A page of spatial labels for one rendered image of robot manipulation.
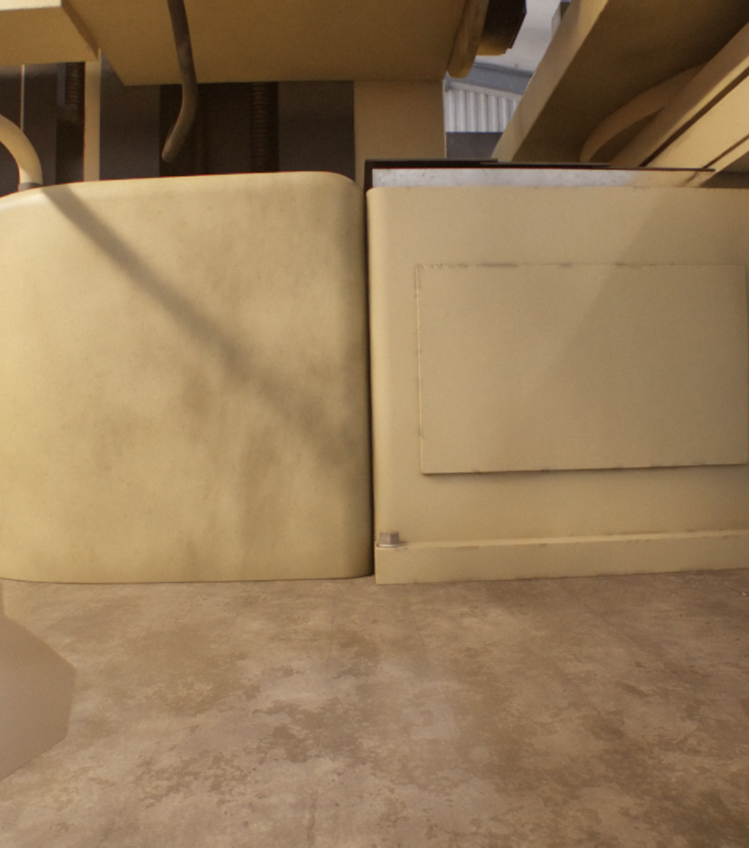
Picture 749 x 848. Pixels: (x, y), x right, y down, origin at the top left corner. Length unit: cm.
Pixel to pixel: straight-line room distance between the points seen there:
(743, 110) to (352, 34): 83
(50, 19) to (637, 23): 107
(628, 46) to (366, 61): 63
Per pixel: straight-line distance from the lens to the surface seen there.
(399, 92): 179
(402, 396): 98
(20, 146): 126
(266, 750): 51
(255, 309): 100
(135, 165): 178
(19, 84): 198
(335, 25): 159
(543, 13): 1451
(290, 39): 164
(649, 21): 128
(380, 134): 174
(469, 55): 152
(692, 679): 65
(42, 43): 167
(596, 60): 136
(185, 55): 134
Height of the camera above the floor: 22
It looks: level
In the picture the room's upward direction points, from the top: 1 degrees counter-clockwise
